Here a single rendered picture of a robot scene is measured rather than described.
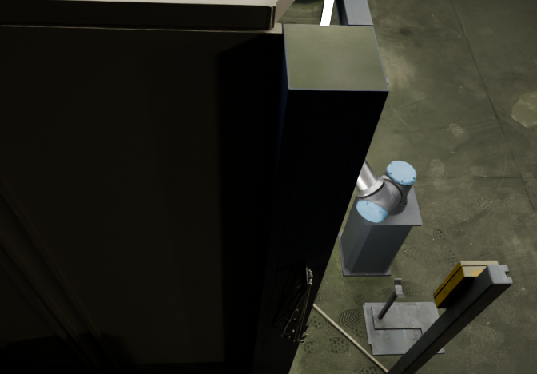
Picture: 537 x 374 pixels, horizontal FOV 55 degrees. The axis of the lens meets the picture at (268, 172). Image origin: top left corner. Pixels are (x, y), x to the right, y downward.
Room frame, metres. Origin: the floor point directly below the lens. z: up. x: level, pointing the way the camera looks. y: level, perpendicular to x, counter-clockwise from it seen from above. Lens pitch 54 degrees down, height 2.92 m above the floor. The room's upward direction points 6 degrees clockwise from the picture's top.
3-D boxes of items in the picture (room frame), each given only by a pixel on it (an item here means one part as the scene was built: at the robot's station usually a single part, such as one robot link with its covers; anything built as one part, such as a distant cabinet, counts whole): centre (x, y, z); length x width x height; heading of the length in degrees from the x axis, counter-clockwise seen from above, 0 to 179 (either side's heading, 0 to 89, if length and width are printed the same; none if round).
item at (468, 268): (0.72, -0.66, 1.42); 0.12 x 0.06 x 0.26; 97
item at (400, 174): (1.55, -0.65, 0.83); 0.17 x 0.15 x 0.18; 144
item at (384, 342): (0.80, -0.65, 0.78); 0.31 x 0.23 x 0.01; 97
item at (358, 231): (1.55, -0.66, 0.32); 0.31 x 0.31 x 0.64; 7
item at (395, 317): (0.82, -0.64, 0.95); 0.26 x 0.15 x 0.32; 97
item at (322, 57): (0.74, -0.10, 1.14); 0.18 x 0.18 x 2.29; 7
